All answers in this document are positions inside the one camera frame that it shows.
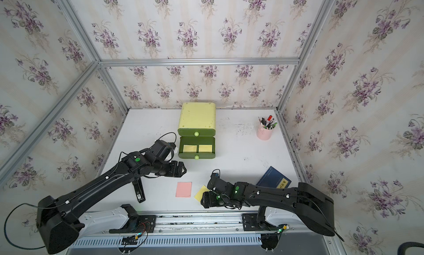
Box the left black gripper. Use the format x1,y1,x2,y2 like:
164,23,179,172
151,160,189,177

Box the yellow sticky note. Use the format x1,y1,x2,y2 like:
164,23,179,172
194,186,210,202
198,145,213,153
183,145,198,153

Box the large pink sticky note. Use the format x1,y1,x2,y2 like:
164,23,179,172
176,182,192,198

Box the green drawer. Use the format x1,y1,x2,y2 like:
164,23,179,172
178,128,216,137
178,137,215,160

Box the green top drawer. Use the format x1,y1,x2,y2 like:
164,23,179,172
178,128,216,137

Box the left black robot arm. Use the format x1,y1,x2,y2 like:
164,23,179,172
35,139,187,255

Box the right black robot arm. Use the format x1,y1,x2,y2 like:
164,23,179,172
201,172,344,241

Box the yellow-green drawer cabinet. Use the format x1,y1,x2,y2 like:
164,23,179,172
178,102,216,130

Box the black handheld device on table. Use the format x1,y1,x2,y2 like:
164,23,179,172
132,178,146,203

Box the dark blue notebook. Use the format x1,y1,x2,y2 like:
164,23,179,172
256,166,292,189

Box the pink pen holder cup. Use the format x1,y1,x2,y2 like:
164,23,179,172
257,127,273,141

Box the pens in cup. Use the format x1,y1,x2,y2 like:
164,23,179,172
258,115,278,130

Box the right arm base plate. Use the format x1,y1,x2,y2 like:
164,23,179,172
241,213,289,233

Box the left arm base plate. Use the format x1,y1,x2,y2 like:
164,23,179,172
109,215,157,234

